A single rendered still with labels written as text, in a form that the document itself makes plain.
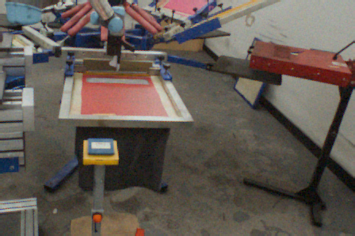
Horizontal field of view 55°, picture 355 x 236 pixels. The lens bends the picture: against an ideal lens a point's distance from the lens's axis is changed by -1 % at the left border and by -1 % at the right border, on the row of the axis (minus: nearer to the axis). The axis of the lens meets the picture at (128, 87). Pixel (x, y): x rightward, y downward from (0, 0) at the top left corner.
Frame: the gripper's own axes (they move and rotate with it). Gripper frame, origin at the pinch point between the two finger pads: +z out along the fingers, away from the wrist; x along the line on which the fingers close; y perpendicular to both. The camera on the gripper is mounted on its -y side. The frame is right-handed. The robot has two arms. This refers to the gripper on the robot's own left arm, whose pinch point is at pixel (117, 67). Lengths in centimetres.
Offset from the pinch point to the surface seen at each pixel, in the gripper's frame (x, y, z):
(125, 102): 35.9, -1.5, 5.2
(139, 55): -21.5, -15.9, -1.4
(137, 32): -95, -24, 1
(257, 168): -40, -131, 101
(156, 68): 3.4, -22.3, -1.9
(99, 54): -21.5, 10.3, -1.2
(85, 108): 43.3, 18.4, 5.2
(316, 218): 23, -144, 97
